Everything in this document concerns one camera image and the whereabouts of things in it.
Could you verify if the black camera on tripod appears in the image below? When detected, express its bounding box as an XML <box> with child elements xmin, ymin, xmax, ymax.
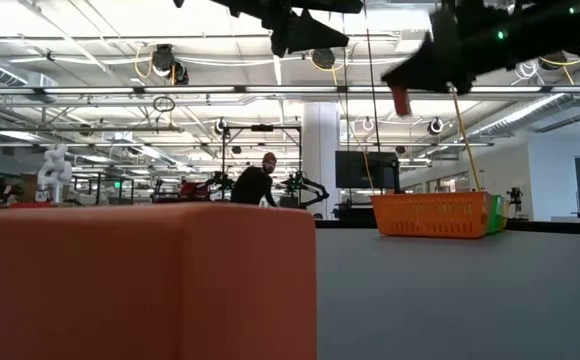
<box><xmin>506</xmin><ymin>187</ymin><xmax>524</xmax><ymax>221</ymax></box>

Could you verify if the green plastic basket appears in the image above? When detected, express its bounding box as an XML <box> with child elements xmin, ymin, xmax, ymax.
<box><xmin>487</xmin><ymin>194</ymin><xmax>505</xmax><ymax>235</ymax></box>

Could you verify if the yellow plastic basket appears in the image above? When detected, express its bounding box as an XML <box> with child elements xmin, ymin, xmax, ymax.
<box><xmin>498</xmin><ymin>198</ymin><xmax>512</xmax><ymax>232</ymax></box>

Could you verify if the white coiled cable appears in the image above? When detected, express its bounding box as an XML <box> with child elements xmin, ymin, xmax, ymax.
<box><xmin>512</xmin><ymin>59</ymin><xmax>540</xmax><ymax>86</ymax></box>

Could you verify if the black wire ring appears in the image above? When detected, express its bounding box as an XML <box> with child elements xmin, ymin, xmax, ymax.
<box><xmin>152</xmin><ymin>96</ymin><xmax>177</xmax><ymax>114</ymax></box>

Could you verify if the person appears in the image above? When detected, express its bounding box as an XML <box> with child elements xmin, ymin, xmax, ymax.
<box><xmin>229</xmin><ymin>151</ymin><xmax>280</xmax><ymax>207</ymax></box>

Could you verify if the black shelf frame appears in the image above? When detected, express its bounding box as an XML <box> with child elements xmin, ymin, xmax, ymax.
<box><xmin>72</xmin><ymin>173</ymin><xmax>136</xmax><ymax>202</ymax></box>

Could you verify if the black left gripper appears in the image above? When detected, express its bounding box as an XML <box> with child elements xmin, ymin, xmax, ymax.
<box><xmin>208</xmin><ymin>0</ymin><xmax>365</xmax><ymax>58</ymax></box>

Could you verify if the orange plastic basket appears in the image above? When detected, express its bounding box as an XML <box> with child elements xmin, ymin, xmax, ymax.
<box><xmin>369</xmin><ymin>192</ymin><xmax>494</xmax><ymax>240</ymax></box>

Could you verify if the red box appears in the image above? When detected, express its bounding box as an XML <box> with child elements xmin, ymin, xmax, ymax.
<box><xmin>179</xmin><ymin>181</ymin><xmax>210</xmax><ymax>197</ymax></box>

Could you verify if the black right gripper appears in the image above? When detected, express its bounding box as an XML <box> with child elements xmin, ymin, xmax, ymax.
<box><xmin>379</xmin><ymin>0</ymin><xmax>542</xmax><ymax>97</ymax></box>

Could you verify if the orange-red rectangular block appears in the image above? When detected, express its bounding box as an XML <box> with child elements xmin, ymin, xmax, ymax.
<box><xmin>0</xmin><ymin>202</ymin><xmax>319</xmax><ymax>360</ymax></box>

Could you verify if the red rectangular block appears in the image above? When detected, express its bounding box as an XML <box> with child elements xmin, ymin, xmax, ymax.
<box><xmin>391</xmin><ymin>85</ymin><xmax>413</xmax><ymax>118</ymax></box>

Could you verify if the yellow cable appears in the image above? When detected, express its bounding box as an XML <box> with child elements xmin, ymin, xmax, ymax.
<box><xmin>448</xmin><ymin>83</ymin><xmax>483</xmax><ymax>194</ymax></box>

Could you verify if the black metal frame rig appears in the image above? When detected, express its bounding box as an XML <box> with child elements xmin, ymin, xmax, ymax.
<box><xmin>221</xmin><ymin>124</ymin><xmax>303</xmax><ymax>206</ymax></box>

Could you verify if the thin black cable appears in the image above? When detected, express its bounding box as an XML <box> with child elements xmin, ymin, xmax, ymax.
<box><xmin>340</xmin><ymin>13</ymin><xmax>352</xmax><ymax>204</ymax></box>

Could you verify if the brown cardboard box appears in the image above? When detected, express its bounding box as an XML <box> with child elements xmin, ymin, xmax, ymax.
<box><xmin>18</xmin><ymin>173</ymin><xmax>40</xmax><ymax>204</ymax></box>

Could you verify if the black monitor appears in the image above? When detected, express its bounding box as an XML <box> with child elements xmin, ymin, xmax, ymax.
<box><xmin>334</xmin><ymin>150</ymin><xmax>400</xmax><ymax>191</ymax></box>

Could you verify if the white building column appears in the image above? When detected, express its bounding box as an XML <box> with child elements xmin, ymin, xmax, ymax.
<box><xmin>302</xmin><ymin>102</ymin><xmax>342</xmax><ymax>220</ymax></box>

